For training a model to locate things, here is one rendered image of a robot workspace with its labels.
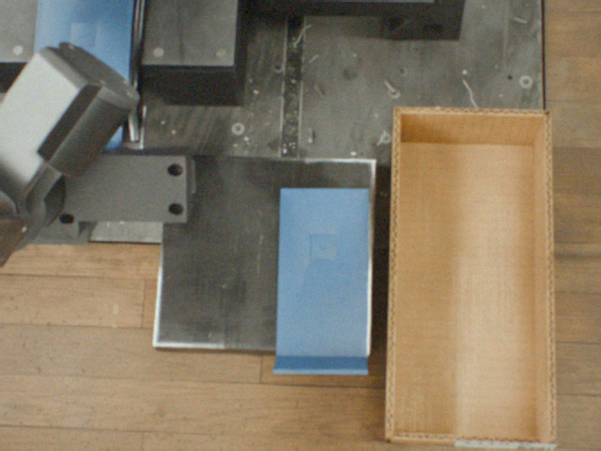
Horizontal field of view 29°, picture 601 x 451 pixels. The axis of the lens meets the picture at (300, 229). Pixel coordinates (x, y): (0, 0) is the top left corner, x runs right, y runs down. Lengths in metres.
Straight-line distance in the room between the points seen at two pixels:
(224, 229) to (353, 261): 0.11
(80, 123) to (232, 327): 0.29
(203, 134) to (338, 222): 0.14
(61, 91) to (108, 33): 0.28
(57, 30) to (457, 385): 0.42
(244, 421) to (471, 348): 0.19
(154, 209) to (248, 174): 0.22
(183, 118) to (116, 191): 0.26
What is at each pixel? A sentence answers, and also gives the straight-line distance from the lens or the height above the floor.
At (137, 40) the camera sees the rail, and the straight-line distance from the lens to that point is 0.94.
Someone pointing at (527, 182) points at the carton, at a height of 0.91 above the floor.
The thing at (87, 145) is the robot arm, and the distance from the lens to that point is 0.70.
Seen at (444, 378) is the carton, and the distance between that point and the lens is 0.93.
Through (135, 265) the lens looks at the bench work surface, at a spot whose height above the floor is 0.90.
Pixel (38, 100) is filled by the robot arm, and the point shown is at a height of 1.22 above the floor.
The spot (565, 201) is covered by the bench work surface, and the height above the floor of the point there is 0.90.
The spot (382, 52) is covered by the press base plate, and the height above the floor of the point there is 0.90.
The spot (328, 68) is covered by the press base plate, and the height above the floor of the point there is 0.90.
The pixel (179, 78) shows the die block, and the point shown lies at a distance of 0.96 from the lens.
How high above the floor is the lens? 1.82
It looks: 73 degrees down
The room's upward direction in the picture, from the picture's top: 10 degrees counter-clockwise
